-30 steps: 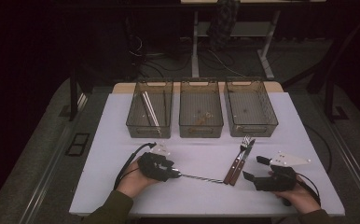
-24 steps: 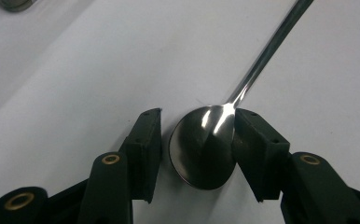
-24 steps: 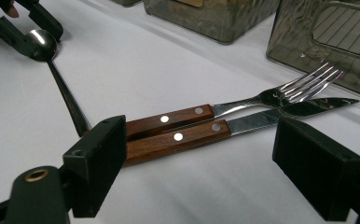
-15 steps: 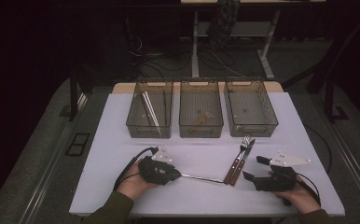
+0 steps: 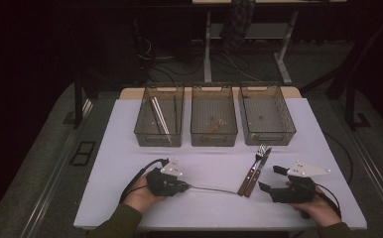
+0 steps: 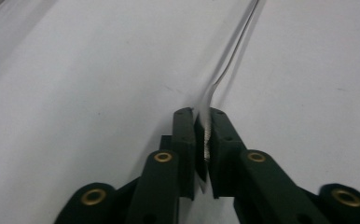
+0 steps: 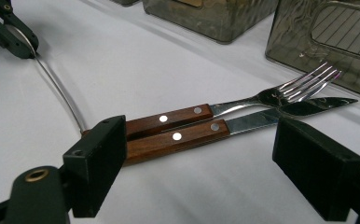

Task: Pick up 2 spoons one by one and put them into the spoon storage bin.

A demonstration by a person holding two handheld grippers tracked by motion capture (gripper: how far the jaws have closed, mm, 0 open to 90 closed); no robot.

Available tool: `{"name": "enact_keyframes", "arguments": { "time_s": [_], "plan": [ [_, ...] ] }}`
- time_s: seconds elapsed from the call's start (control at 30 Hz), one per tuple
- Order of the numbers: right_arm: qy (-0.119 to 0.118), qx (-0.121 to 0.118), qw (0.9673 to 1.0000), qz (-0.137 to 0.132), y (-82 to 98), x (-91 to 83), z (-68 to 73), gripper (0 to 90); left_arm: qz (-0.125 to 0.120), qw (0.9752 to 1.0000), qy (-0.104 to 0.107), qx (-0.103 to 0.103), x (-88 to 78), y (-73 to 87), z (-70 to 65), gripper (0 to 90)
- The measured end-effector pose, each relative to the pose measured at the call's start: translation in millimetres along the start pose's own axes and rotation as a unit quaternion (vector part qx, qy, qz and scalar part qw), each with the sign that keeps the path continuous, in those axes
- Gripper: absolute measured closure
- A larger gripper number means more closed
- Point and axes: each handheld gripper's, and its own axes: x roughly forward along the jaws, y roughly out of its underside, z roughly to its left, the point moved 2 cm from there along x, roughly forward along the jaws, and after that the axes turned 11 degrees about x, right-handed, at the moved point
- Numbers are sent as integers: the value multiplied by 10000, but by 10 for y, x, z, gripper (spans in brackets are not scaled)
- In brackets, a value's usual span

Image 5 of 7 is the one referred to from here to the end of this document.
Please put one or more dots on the grey translucent plastic bin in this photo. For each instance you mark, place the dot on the grey translucent plastic bin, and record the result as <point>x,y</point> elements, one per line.
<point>213,109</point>
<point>159,122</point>
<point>265,117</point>

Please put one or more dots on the white-framed desk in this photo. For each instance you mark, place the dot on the white-framed desk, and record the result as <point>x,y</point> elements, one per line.
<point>208,49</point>

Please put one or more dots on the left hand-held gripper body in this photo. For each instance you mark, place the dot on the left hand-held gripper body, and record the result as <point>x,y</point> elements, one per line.
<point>163,185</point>

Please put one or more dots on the black metal frame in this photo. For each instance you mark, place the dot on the black metal frame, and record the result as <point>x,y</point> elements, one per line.
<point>351,105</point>

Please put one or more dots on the white chopstick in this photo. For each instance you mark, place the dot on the white chopstick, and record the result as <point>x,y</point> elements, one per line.
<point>156,110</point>
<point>163,121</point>

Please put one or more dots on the black floor socket plate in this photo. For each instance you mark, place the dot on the black floor socket plate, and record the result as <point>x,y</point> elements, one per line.
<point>82,153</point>

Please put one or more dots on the person's right hand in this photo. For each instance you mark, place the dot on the person's right hand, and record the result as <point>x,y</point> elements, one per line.
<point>321,210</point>

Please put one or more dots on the metal floor rail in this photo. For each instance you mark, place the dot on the metal floor rail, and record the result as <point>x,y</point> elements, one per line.
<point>378,178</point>
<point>52,185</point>

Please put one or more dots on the metal chopstick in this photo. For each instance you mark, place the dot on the metal chopstick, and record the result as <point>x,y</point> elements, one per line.
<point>175,112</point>
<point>175,124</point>

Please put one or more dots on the black metal stand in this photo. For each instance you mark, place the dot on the black metal stand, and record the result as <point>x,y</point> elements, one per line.
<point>78,105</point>

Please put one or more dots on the translucent orange plastic spoon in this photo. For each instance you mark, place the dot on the translucent orange plastic spoon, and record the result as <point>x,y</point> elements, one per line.
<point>214,127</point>

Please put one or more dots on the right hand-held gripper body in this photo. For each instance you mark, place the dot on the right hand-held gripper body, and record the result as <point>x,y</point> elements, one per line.
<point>295,193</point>

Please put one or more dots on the metal spoon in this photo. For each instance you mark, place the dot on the metal spoon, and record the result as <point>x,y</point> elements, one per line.
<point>216,190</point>

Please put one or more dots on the dark patterned cloth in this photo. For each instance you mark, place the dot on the dark patterned cloth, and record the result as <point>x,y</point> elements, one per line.
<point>237,23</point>

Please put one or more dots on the person's left hand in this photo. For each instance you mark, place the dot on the person's left hand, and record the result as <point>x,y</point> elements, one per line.
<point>141,198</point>

